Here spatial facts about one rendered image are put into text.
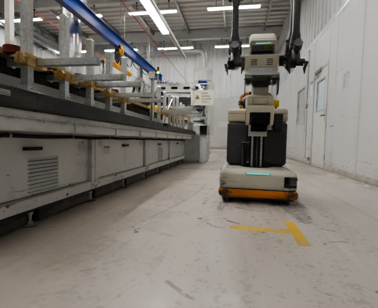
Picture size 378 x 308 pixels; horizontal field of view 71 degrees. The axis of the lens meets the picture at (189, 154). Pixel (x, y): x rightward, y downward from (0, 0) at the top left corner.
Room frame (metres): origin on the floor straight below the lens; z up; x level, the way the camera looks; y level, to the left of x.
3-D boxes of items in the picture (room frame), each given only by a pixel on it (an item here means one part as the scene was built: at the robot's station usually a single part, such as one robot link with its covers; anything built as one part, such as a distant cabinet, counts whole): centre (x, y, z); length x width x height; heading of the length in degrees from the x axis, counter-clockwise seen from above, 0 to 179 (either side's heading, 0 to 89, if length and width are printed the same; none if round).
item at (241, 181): (2.43, -0.62, 0.16); 0.67 x 0.64 x 0.25; 170
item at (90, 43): (1.64, 0.62, 0.87); 0.04 x 0.04 x 0.48; 80
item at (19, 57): (1.17, 0.70, 0.83); 0.14 x 0.06 x 0.05; 170
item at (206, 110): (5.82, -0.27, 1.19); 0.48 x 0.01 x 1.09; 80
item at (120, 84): (1.67, 0.52, 0.84); 0.43 x 0.03 x 0.04; 80
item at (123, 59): (2.14, 0.54, 0.92); 0.04 x 0.04 x 0.48; 80
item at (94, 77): (1.42, 0.57, 0.82); 0.43 x 0.03 x 0.04; 80
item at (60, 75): (1.42, 0.66, 0.82); 0.14 x 0.06 x 0.05; 170
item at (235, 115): (2.52, -0.63, 0.59); 0.55 x 0.34 x 0.83; 80
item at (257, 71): (2.14, -0.57, 0.99); 0.28 x 0.16 x 0.22; 80
